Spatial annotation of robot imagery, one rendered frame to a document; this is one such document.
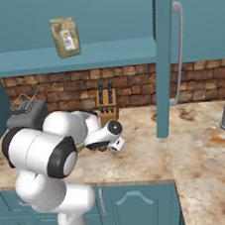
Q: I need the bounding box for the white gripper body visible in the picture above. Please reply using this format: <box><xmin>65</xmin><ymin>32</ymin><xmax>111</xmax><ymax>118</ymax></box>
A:
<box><xmin>84</xmin><ymin>139</ymin><xmax>111</xmax><ymax>155</ymax></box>

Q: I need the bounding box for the wooden knife block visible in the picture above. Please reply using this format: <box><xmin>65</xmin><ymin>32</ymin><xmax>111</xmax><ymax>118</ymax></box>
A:
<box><xmin>93</xmin><ymin>79</ymin><xmax>122</xmax><ymax>124</ymax></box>

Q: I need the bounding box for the grey toaster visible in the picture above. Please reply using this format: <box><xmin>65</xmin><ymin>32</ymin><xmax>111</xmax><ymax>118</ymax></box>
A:
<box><xmin>4</xmin><ymin>98</ymin><xmax>52</xmax><ymax>135</ymax></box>

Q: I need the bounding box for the teal base cupboard door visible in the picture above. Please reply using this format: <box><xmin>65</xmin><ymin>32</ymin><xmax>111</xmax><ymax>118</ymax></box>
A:
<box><xmin>92</xmin><ymin>175</ymin><xmax>184</xmax><ymax>225</ymax></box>

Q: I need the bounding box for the teal open cupboard door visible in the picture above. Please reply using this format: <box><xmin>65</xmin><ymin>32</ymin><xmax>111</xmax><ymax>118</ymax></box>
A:
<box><xmin>140</xmin><ymin>0</ymin><xmax>193</xmax><ymax>140</ymax></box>

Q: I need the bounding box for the brown paper bag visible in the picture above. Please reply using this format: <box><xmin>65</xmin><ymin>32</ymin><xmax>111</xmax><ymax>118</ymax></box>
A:
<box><xmin>50</xmin><ymin>15</ymin><xmax>82</xmax><ymax>60</ymax></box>

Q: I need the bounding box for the grey base door handle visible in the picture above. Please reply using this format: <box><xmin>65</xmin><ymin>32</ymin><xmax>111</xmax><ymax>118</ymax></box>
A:
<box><xmin>97</xmin><ymin>186</ymin><xmax>108</xmax><ymax>220</ymax></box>

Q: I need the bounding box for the thin wire stand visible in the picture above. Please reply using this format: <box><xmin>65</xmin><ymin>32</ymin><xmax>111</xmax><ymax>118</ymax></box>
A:
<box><xmin>8</xmin><ymin>89</ymin><xmax>41</xmax><ymax>112</ymax></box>

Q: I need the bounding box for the grey drawer handle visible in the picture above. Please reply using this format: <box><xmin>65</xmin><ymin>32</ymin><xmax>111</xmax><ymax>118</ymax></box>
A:
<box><xmin>18</xmin><ymin>199</ymin><xmax>34</xmax><ymax>210</ymax></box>

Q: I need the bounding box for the teal open wall shelf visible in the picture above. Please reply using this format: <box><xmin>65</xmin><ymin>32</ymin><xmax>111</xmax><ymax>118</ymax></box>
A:
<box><xmin>0</xmin><ymin>0</ymin><xmax>167</xmax><ymax>83</ymax></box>

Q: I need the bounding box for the grey cupboard door handle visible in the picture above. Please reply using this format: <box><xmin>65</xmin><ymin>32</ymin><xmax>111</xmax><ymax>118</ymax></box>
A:
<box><xmin>157</xmin><ymin>0</ymin><xmax>195</xmax><ymax>107</ymax></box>

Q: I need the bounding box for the teal wall cupboard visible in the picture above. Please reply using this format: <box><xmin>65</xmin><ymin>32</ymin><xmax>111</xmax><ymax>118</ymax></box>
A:
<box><xmin>163</xmin><ymin>0</ymin><xmax>225</xmax><ymax>66</ymax></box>

